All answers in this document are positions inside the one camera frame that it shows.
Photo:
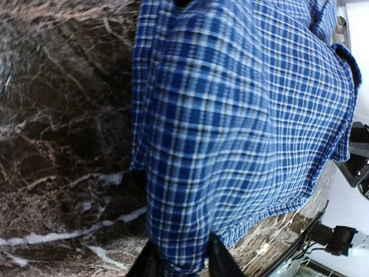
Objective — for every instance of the blue checked long sleeve shirt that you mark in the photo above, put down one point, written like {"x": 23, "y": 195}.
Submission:
{"x": 236, "y": 108}

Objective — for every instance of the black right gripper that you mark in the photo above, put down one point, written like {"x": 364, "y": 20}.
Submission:
{"x": 355, "y": 170}

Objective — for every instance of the black front table rail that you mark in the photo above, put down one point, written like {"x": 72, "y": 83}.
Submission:
{"x": 296, "y": 245}

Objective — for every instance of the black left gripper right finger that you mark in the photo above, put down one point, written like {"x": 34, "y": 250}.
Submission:
{"x": 221, "y": 263}

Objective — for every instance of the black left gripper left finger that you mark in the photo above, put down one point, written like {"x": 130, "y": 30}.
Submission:
{"x": 147, "y": 264}

